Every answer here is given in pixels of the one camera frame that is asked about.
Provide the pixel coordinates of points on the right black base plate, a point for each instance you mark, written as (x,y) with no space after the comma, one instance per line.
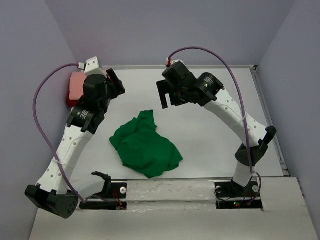
(231,196)

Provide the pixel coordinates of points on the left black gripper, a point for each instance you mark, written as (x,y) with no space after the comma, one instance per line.
(118,85)

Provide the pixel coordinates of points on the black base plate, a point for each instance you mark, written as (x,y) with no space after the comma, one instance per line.
(231,196)
(114,200)

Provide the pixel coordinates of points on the dark red folded t-shirt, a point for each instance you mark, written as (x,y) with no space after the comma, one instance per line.
(71,103)

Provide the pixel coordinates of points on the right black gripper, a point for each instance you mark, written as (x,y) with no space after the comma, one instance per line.
(164,88)

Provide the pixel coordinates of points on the pink folded t-shirt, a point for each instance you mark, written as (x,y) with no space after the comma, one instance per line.
(76,83)

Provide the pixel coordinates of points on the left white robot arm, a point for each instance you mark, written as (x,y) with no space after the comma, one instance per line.
(54,191)

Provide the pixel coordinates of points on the green t-shirt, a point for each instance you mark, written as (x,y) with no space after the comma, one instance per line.
(142,149)

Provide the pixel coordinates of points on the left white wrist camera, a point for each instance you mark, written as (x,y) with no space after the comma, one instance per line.
(92,67)

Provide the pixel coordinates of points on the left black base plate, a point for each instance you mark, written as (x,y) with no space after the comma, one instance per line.
(114,200)

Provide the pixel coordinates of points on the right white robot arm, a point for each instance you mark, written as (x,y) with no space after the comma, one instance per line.
(255,137)

